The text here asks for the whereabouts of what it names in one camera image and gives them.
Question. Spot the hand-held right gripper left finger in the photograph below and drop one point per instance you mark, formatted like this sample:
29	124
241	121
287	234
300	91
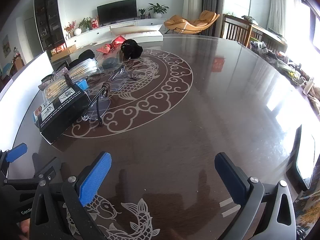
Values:
96	177

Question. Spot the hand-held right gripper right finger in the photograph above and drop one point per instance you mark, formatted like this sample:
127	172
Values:
231	178

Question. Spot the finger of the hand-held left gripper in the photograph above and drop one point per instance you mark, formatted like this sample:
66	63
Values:
16	152
48	167

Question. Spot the cotton swab packet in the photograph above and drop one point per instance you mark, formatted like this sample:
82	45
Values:
77	72

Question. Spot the black printed box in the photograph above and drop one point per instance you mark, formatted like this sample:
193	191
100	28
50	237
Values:
62	112

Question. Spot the black tablet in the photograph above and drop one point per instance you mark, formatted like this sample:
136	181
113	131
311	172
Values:
303	160

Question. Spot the rhinestone hair band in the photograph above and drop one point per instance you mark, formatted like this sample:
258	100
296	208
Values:
50	80

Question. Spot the patterned blue yellow cloth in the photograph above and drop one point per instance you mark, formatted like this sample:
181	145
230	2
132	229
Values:
308	212

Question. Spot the brown cardboard box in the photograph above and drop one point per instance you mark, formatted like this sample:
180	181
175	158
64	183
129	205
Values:
62	50

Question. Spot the clear bag with grey disc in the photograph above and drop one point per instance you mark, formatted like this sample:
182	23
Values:
110	62

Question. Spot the black fuzzy hair accessory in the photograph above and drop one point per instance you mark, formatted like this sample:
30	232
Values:
86	55

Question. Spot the pile of household clutter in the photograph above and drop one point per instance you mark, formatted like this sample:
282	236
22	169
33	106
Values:
282	60

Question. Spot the red pouch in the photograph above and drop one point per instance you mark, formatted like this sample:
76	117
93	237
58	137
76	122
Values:
110	47

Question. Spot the black scrunchie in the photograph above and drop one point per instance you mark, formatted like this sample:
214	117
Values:
130	49

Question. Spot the white vase with red flowers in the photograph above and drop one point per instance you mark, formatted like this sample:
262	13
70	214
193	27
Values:
77	31

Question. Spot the dark display cabinet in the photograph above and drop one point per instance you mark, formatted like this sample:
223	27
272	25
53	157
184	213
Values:
48	20

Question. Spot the white television cabinet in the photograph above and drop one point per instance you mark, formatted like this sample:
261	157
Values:
100	31

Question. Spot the wooden chair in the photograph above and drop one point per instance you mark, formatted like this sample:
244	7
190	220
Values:
235	32

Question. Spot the bushy potted plant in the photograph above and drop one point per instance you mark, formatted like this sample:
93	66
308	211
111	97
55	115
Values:
86	23

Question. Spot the wooden desk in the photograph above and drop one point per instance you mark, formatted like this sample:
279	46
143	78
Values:
265	33

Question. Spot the red gift bag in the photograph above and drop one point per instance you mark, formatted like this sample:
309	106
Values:
94	24

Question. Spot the white flat carton stack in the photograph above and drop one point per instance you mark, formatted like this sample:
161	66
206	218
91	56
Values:
140	33

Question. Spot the orange lounge chair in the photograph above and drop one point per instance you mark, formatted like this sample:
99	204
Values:
190	25

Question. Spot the black television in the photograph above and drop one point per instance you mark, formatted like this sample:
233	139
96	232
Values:
117	11

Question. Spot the small potted plant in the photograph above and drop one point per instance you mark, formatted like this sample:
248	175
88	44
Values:
142	13

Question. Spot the large potted plant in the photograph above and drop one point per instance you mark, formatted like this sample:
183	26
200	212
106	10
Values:
158	10

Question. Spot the white window curtain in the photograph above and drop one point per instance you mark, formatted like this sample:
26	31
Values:
285	2

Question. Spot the framed wall picture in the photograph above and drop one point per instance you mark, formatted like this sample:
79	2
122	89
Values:
6	46

